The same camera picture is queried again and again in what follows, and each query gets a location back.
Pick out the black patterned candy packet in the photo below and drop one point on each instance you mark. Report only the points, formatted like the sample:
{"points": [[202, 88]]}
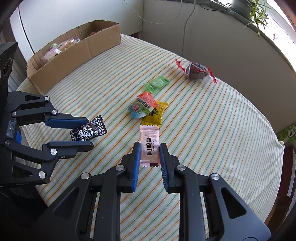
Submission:
{"points": [[89, 133]]}

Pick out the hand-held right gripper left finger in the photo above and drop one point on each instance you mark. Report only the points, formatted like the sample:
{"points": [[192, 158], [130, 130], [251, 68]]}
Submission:
{"points": [[136, 166]]}

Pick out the green candy packet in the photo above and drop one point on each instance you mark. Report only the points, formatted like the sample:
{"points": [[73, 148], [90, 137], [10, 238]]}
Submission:
{"points": [[54, 45], [157, 83]]}

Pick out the dark red snack packet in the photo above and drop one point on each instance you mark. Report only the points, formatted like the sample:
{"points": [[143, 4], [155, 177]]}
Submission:
{"points": [[94, 32]]}

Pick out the jelly cup with red lid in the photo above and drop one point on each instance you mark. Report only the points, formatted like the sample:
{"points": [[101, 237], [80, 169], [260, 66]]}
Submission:
{"points": [[143, 104]]}

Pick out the pink snack packet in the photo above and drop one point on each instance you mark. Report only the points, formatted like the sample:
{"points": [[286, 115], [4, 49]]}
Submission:
{"points": [[149, 143]]}

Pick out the brown cardboard box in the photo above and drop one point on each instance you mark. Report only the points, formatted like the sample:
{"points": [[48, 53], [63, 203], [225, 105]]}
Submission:
{"points": [[69, 60]]}

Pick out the wooden chair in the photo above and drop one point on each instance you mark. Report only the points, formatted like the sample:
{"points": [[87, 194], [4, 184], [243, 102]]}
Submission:
{"points": [[283, 206]]}

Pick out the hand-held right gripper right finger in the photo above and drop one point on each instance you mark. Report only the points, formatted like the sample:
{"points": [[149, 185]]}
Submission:
{"points": [[163, 166]]}

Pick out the red-wrapped dark snack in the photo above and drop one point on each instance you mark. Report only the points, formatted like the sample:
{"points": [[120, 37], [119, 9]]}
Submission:
{"points": [[196, 69]]}

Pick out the potted plant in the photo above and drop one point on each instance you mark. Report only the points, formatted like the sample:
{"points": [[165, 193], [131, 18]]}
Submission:
{"points": [[238, 5]]}

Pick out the small trailing plant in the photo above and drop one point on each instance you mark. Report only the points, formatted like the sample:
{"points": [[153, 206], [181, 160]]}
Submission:
{"points": [[259, 16]]}

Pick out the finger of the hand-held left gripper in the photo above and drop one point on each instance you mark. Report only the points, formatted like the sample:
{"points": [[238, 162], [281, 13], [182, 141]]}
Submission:
{"points": [[62, 121], [69, 146]]}

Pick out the green printed carton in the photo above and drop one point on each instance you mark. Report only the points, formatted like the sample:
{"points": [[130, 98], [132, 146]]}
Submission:
{"points": [[289, 132]]}

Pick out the tan snack packet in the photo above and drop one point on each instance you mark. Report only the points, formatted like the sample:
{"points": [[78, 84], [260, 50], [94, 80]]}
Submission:
{"points": [[68, 44]]}

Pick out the yellow snack packet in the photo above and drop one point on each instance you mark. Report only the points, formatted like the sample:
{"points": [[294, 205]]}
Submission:
{"points": [[155, 117]]}

